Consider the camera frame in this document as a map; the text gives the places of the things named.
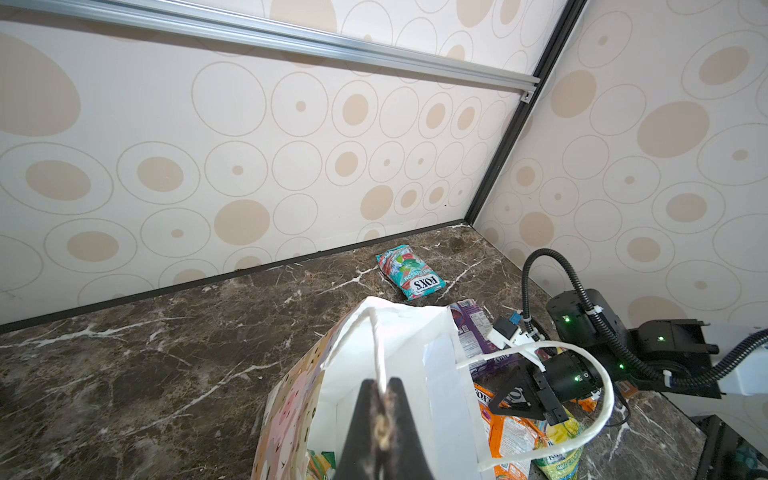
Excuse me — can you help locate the green candy packet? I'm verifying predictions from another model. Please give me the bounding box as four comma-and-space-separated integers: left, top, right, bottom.
305, 450, 336, 480

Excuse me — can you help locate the purple candy packet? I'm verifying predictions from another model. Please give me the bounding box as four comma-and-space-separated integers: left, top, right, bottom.
449, 299, 517, 380

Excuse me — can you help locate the yellow green Fox's packet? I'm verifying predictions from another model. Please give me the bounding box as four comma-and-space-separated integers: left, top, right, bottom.
532, 413, 584, 480

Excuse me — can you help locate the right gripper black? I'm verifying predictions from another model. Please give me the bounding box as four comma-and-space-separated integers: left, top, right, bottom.
488, 351, 603, 423

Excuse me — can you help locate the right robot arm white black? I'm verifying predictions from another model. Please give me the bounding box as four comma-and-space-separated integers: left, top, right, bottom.
488, 248, 767, 425

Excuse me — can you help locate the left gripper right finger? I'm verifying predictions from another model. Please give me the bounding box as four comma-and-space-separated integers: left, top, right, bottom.
383, 377, 434, 480

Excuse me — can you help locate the right black frame post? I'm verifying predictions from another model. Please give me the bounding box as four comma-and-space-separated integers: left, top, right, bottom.
464, 0, 588, 226

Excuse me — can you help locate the horizontal aluminium rail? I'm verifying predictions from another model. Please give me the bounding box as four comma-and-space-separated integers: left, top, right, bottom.
1, 0, 540, 103

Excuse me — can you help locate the orange candy packet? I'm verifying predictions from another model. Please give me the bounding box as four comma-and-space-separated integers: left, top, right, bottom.
474, 383, 543, 480

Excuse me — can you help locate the teal Fox's candy packet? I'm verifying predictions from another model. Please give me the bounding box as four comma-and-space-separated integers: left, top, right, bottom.
376, 245, 446, 300

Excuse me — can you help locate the white paper bag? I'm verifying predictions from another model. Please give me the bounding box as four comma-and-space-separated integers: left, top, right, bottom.
250, 295, 616, 480

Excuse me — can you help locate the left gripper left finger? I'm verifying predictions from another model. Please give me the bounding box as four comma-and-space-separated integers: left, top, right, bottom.
334, 380, 384, 480

